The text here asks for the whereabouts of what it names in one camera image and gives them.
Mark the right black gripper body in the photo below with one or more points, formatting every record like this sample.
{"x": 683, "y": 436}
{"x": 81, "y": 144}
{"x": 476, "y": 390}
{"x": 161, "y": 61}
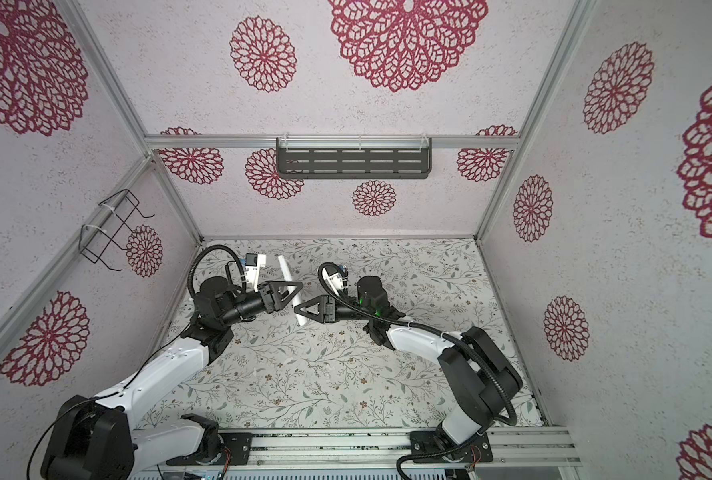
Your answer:
{"x": 346, "y": 313}

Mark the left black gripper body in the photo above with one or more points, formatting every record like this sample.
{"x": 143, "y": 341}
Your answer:
{"x": 246, "y": 305}

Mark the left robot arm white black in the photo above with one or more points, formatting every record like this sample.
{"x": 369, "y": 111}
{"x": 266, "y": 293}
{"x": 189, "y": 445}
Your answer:
{"x": 99, "y": 437}

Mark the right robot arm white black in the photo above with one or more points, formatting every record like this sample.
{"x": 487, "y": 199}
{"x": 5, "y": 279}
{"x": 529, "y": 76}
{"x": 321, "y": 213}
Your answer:
{"x": 482, "y": 380}

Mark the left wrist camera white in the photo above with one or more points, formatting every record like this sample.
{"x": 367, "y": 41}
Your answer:
{"x": 253, "y": 263}

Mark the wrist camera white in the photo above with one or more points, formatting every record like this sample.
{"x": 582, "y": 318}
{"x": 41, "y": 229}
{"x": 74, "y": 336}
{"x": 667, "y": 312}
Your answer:
{"x": 336, "y": 278}
{"x": 253, "y": 263}

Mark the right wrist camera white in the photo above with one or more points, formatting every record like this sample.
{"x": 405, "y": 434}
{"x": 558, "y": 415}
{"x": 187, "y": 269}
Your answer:
{"x": 336, "y": 278}

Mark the dark grey wall shelf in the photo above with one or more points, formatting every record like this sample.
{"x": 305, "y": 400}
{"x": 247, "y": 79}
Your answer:
{"x": 355, "y": 161}

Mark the black wire wall basket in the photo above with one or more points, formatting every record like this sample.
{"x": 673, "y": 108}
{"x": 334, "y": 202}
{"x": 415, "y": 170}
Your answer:
{"x": 95, "y": 239}

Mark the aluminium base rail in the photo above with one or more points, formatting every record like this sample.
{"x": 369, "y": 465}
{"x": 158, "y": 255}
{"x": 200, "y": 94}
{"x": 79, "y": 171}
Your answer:
{"x": 380, "y": 448}

